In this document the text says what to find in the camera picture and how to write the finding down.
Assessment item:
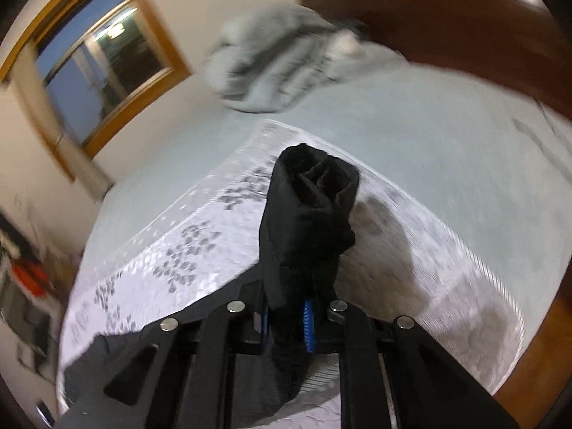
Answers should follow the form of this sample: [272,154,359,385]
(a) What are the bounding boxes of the black pants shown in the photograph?
[58,144,360,428]

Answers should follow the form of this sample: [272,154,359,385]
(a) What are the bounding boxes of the grey floral quilted bedspread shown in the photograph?
[56,123,523,428]

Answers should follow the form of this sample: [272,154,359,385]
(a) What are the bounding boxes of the orange bag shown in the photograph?
[12,260,49,297]

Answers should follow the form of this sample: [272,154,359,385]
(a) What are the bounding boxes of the light blue bed mattress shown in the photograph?
[74,64,571,337]

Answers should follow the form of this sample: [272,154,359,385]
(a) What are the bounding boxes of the black folding chair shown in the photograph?
[1,276,55,384]

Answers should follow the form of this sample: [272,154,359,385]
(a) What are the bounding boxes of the folded grey duvet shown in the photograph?
[204,4,407,113]

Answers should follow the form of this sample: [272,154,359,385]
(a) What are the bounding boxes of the white cloth on duvet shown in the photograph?
[329,29,364,60]

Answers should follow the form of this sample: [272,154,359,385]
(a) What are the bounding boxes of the wooden framed window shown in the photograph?
[1,0,192,157]

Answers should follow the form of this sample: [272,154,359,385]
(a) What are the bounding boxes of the beige curtain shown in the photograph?
[11,43,113,202]

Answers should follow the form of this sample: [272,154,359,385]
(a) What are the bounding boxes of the dark wooden headboard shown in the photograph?
[300,0,571,117]

